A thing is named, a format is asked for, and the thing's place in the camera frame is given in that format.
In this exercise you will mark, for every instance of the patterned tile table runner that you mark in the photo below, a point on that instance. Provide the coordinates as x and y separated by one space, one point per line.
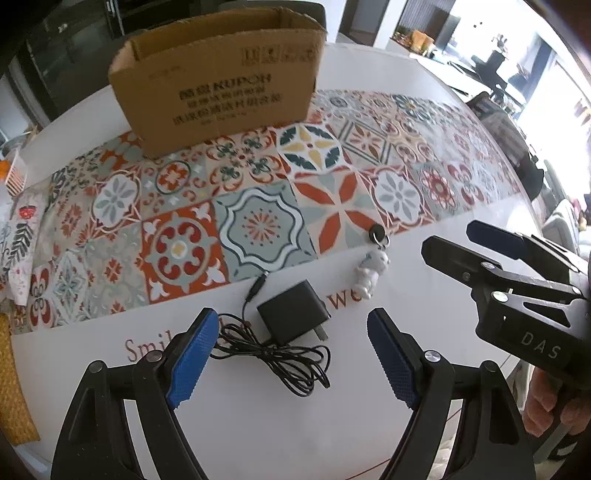
122 231

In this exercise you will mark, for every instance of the brown cardboard box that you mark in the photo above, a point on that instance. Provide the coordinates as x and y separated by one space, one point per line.
201 78

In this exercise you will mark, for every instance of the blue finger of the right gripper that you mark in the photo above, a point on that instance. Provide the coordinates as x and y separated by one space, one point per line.
494 238
461 264

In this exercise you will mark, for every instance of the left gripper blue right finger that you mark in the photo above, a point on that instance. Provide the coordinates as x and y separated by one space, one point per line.
397 356

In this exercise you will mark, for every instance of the white robot figurine keychain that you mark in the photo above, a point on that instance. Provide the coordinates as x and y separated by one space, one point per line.
374 264

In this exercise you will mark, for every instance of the woven yellow tissue box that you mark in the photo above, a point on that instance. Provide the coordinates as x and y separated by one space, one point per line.
16 421

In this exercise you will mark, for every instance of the black power adapter with cable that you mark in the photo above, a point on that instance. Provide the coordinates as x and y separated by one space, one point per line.
294 351

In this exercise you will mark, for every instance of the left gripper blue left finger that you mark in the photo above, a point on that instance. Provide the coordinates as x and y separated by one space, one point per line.
188 355

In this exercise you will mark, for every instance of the white fruit basket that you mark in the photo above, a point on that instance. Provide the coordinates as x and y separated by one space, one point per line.
16 178

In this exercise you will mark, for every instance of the patterned cloth pouch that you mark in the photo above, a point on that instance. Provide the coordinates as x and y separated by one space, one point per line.
19 234

